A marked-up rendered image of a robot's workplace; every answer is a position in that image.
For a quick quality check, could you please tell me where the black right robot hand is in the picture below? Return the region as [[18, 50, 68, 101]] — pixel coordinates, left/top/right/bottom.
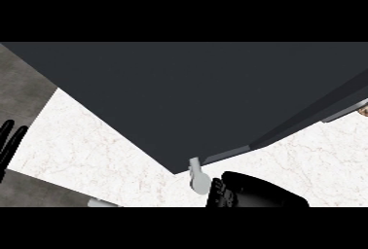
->
[[205, 170, 310, 208]]

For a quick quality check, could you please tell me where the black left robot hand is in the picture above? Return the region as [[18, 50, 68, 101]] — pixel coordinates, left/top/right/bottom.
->
[[0, 119, 30, 185]]

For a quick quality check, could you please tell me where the silver cabinet door handle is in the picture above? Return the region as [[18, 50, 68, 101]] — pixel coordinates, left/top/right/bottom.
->
[[186, 157, 213, 196]]

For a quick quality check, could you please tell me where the dark grey cabinet door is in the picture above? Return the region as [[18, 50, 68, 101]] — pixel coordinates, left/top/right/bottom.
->
[[0, 42, 368, 175]]

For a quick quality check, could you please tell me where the dark grey cabinet body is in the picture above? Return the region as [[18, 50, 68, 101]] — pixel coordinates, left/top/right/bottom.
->
[[319, 85, 368, 124]]

